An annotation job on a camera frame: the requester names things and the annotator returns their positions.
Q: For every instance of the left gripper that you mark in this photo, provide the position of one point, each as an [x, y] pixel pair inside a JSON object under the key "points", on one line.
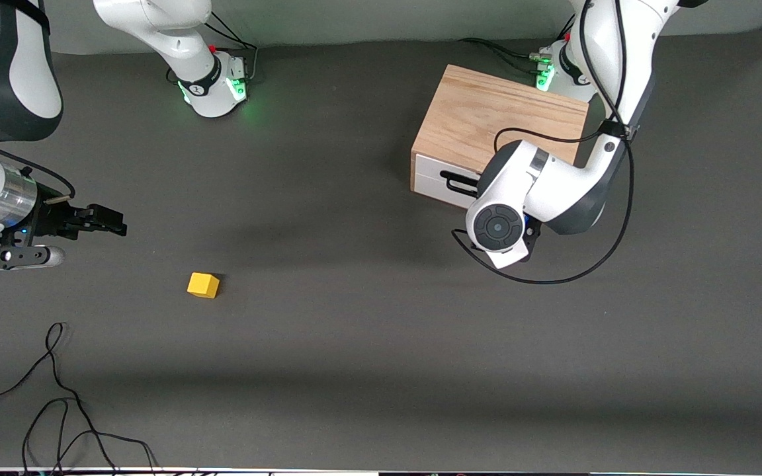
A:
{"points": [[473, 246]]}

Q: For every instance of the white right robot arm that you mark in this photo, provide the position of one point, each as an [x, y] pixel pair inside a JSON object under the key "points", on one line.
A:
{"points": [[176, 26]]}

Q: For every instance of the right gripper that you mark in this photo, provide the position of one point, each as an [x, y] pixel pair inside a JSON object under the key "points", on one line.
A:
{"points": [[52, 219]]}

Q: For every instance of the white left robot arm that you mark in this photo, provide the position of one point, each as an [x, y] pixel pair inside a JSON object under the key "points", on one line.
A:
{"points": [[553, 192]]}

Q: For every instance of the wooden drawer cabinet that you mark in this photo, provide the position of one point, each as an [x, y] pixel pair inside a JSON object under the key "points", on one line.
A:
{"points": [[473, 112]]}

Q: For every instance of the yellow block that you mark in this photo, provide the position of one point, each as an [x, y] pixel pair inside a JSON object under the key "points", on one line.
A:
{"points": [[202, 285]]}

